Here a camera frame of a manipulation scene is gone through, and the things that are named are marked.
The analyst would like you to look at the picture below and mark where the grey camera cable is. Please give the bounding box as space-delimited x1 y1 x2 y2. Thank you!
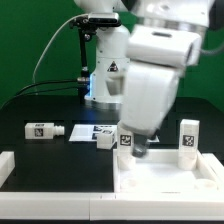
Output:
32 13 88 84

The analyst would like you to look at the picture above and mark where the black cable lower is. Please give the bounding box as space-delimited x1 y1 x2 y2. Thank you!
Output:
0 86 81 111

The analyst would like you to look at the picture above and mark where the grey robot hose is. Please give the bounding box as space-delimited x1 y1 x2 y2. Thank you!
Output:
199 43 224 56

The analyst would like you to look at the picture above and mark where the black cable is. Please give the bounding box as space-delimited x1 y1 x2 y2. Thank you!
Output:
0 86 81 111
13 79 81 98

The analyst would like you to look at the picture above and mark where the black camera stand pole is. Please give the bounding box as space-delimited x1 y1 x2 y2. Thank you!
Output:
79 30 90 104

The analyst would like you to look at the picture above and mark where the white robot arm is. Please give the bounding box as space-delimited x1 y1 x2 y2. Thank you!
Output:
74 0 224 138

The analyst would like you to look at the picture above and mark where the white square table top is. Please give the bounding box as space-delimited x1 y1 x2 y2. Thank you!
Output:
113 149 224 193

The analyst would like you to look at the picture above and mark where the black cable upper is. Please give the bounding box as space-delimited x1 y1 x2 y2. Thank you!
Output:
13 79 81 98

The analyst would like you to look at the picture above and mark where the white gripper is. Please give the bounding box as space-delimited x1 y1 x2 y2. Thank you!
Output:
120 25 202 136

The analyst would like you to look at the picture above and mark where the black camera on stand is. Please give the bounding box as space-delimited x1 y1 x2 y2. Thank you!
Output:
69 12 121 32

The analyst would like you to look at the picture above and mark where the white base tag plate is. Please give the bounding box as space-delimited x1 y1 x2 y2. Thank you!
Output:
68 124 160 143

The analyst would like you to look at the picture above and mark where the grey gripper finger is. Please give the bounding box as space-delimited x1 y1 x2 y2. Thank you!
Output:
132 134 150 158

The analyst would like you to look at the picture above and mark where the white side fence block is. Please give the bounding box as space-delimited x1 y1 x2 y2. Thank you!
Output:
0 151 15 188

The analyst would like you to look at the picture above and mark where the white front fence bar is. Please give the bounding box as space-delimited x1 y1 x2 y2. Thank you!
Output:
0 192 224 221

